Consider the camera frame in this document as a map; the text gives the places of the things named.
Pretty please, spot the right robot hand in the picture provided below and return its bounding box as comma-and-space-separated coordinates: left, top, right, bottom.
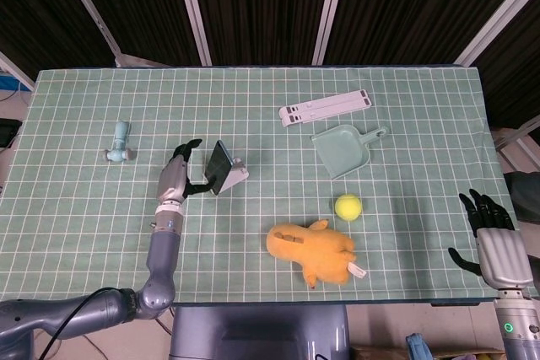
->
447, 189, 535, 293

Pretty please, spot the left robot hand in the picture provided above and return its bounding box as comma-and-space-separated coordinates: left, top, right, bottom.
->
156, 137, 220, 205

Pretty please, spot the black smartphone with blue edge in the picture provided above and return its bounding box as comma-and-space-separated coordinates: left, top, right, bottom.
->
203, 139, 234, 196

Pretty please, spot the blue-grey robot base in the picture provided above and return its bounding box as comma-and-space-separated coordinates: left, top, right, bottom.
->
168, 305, 352, 360

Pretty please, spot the white folding phone stand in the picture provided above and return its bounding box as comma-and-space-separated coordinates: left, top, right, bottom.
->
219, 157, 249, 193

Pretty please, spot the white folded laptop stand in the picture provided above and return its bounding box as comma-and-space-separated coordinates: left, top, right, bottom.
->
278, 89, 375, 128

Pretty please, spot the dark chair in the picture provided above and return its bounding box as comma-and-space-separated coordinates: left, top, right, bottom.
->
504, 169, 540, 223

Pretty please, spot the blue fabric bag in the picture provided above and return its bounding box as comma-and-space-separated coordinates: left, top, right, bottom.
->
405, 333, 438, 360

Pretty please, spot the green checked tablecloth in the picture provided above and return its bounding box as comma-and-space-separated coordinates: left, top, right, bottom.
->
0, 65, 528, 309

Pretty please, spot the orange plush toy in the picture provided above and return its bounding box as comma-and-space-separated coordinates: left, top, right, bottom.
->
265, 218, 367, 292

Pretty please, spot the cardboard box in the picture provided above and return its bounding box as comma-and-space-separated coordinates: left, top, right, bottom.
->
352, 345, 507, 360

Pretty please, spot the yellow tennis ball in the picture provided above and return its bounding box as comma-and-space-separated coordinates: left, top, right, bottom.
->
334, 193, 364, 222

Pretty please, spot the black box device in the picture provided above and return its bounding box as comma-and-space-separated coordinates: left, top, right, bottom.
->
0, 118, 23, 149

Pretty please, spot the green plastic dustpan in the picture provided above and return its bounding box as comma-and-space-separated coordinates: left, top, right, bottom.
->
310, 124, 392, 180

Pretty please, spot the grey metal frame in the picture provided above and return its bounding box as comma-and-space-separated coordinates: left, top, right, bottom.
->
491, 115, 540, 171

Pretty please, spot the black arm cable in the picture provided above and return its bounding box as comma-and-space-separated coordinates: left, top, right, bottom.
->
41, 287, 127, 360

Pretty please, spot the white frame post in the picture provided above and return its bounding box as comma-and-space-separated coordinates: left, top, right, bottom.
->
53, 0, 124, 68
171, 0, 213, 67
0, 51, 35, 92
454, 0, 540, 67
310, 0, 348, 67

